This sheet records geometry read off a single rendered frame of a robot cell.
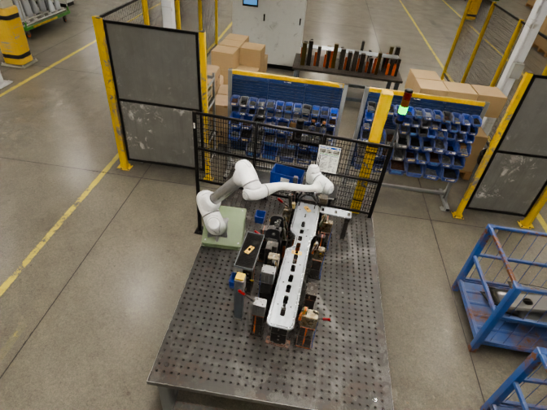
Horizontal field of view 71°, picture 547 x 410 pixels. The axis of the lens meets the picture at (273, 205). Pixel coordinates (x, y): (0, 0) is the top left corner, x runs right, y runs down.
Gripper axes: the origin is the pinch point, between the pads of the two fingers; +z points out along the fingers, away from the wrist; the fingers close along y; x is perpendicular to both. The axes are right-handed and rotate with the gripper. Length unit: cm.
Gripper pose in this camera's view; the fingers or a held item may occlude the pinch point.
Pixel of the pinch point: (307, 205)
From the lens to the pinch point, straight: 339.0
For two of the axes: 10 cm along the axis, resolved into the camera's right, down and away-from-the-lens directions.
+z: -0.8, 7.7, 6.3
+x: 2.1, -6.0, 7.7
